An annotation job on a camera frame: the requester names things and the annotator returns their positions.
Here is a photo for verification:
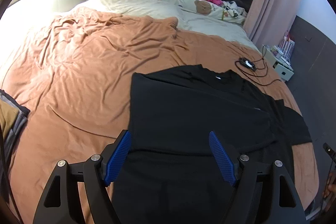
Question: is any black t-shirt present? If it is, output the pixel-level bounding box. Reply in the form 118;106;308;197
112;65;311;223

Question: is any folded clothes pile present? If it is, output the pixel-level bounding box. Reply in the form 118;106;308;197
0;89;31;198

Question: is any white bedside shelf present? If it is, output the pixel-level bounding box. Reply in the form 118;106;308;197
260;31;295;82

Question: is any small black device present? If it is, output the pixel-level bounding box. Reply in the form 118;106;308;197
238;57;257;72

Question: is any brown bed blanket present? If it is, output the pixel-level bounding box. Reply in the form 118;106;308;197
1;10;320;224

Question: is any pink curtain right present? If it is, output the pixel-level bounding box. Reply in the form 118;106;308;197
243;0;301;47

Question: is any bear print pillow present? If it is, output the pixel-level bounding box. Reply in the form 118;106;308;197
161;0;247;24

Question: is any cream white duvet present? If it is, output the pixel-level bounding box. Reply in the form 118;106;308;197
72;0;257;49

